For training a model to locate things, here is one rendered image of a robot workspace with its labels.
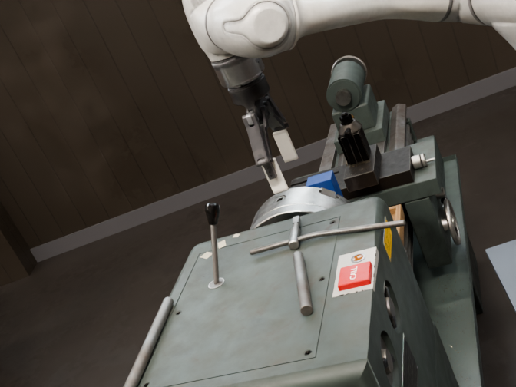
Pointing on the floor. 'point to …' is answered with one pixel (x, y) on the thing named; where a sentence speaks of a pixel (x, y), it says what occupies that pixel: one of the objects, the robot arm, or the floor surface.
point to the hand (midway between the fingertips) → (284, 170)
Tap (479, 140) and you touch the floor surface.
